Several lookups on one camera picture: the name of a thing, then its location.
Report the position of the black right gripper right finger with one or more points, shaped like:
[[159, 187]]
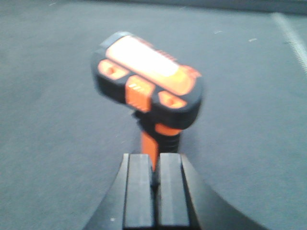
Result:
[[186, 202]]

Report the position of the orange black barcode scanner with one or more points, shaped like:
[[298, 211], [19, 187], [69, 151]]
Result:
[[165, 94]]

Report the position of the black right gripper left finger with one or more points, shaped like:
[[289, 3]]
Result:
[[128, 204]]

